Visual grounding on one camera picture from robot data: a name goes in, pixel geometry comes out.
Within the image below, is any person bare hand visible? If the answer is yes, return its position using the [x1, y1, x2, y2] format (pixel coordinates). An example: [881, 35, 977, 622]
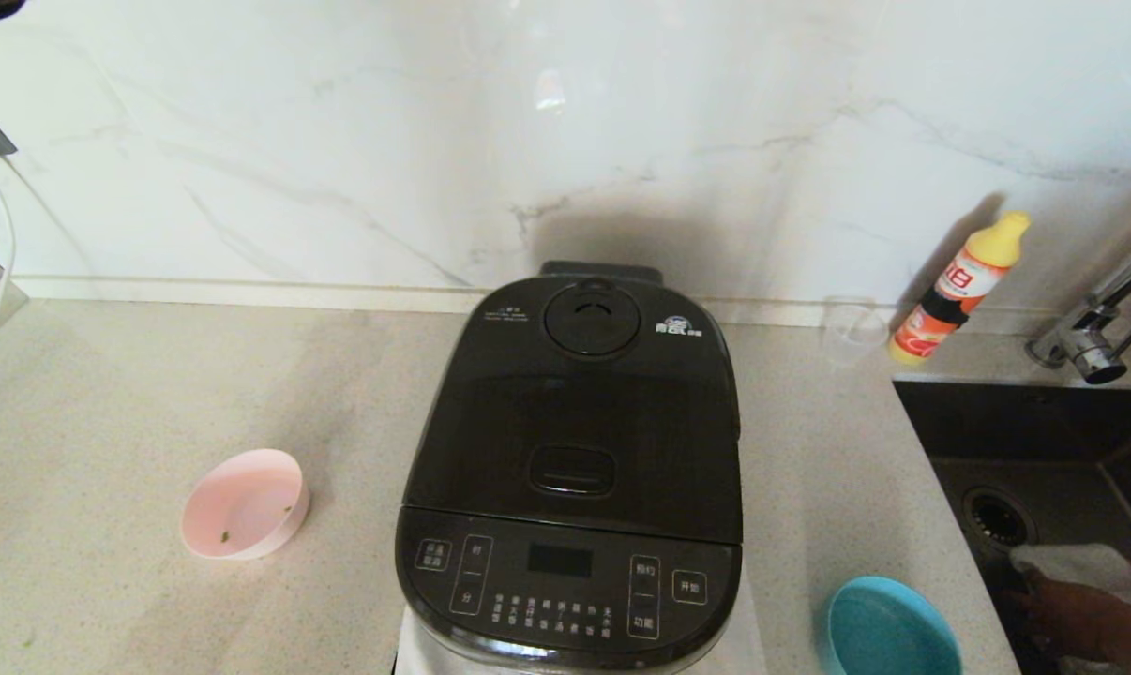
[1002, 562, 1131, 675]

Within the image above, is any white fluffy towel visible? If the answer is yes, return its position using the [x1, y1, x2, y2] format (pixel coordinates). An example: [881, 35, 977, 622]
[1009, 542, 1131, 612]

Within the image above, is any light blue bowl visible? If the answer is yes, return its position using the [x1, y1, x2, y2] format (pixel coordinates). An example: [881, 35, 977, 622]
[823, 575, 964, 675]

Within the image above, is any black rice cooker lid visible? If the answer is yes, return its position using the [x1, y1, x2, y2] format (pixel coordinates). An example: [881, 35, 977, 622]
[401, 261, 745, 547]

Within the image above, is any pink bowl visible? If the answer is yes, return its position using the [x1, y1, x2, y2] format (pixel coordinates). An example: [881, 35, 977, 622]
[179, 448, 309, 562]

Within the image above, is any round sink drain strainer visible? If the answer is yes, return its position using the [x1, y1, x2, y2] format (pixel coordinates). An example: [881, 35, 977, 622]
[961, 486, 1040, 556]

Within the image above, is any stainless steel sink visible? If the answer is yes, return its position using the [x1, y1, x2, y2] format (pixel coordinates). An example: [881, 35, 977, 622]
[894, 380, 1131, 675]

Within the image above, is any chrome faucet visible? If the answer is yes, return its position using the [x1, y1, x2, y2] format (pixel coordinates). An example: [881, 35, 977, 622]
[1027, 234, 1131, 386]

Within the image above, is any orange bottle with yellow cap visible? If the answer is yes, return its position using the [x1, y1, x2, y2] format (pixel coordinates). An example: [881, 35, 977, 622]
[888, 211, 1033, 367]

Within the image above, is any clear plastic cup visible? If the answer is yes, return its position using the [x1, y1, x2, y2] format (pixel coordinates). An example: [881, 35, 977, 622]
[823, 297, 892, 368]

